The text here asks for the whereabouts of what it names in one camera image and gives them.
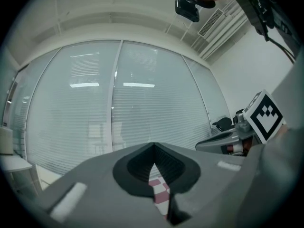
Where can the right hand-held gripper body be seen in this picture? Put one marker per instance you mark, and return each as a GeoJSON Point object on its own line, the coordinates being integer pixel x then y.
{"type": "Point", "coordinates": [264, 116]}

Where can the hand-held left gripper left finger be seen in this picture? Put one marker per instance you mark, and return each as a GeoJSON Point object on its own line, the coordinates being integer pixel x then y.
{"type": "Point", "coordinates": [99, 193]}

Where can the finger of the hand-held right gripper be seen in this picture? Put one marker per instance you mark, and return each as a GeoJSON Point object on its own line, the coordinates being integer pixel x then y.
{"type": "Point", "coordinates": [213, 142]}

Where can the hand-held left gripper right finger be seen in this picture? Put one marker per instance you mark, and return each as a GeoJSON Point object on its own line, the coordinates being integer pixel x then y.
{"type": "Point", "coordinates": [209, 189]}

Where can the black office chair with headrest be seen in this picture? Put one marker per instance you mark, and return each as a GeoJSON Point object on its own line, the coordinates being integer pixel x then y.
{"type": "Point", "coordinates": [223, 125]}

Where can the table with checkered tablecloth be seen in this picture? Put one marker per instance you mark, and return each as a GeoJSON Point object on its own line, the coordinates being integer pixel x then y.
{"type": "Point", "coordinates": [160, 193]}

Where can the white side desk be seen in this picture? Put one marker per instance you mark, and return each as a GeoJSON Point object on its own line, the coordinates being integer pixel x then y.
{"type": "Point", "coordinates": [14, 164]}

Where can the white ceiling pipes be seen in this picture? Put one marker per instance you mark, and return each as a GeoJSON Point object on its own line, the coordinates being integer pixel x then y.
{"type": "Point", "coordinates": [221, 37]}

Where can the black chest-mounted device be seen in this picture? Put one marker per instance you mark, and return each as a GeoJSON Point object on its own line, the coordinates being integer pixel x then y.
{"type": "Point", "coordinates": [256, 15]}

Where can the white ceiling air vent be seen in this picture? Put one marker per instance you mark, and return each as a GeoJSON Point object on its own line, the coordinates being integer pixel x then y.
{"type": "Point", "coordinates": [211, 22]}

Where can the white device on desk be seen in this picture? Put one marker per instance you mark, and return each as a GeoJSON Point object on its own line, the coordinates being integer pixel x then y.
{"type": "Point", "coordinates": [5, 140]}

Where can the black head-worn camera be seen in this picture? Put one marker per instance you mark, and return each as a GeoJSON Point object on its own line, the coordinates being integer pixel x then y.
{"type": "Point", "coordinates": [187, 9]}

